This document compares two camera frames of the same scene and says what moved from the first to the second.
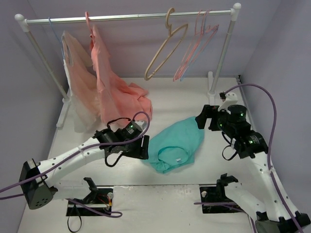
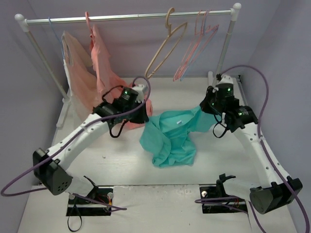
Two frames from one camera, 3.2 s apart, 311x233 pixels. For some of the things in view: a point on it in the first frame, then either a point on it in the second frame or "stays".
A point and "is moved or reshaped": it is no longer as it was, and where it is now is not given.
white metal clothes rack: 23,22 stays
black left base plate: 101,198 stays
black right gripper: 209,117 -> 206,105
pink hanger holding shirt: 87,19 stays
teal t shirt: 176,145 is moved or reshaped
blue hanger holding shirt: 49,18 stays
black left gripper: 141,147 -> 141,114
